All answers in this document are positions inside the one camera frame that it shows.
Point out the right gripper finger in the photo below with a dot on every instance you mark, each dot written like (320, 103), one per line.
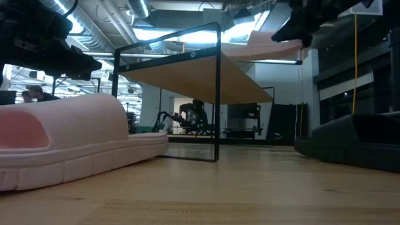
(307, 40)
(290, 31)

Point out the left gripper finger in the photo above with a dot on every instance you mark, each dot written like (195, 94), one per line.
(89, 61)

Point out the pink slide sandal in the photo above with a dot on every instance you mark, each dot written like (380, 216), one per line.
(259, 47)
(78, 131)

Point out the wooden shelf black metal frame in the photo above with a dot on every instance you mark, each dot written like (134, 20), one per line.
(200, 78)

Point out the black slide sandal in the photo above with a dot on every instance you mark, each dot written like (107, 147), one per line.
(343, 147)

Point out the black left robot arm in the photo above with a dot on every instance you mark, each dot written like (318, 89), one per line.
(31, 18)

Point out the background black robot arm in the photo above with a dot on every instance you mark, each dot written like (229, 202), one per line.
(159, 120)

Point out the long ceiling tube lamp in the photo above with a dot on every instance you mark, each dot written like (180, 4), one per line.
(281, 62)

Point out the person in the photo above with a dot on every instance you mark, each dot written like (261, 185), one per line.
(198, 115)
(39, 93)
(25, 97)

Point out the black monitor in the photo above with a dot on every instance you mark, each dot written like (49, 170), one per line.
(7, 97)

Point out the grey ceiling box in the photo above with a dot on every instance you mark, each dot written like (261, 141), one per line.
(211, 17)

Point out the black folded panel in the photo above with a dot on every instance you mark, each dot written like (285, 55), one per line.
(287, 120)

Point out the black equipment cart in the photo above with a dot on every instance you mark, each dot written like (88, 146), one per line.
(243, 111)

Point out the black metal rig frame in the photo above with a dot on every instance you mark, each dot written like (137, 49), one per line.
(54, 89)

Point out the silver ceiling duct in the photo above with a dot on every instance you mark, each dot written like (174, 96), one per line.
(139, 7)

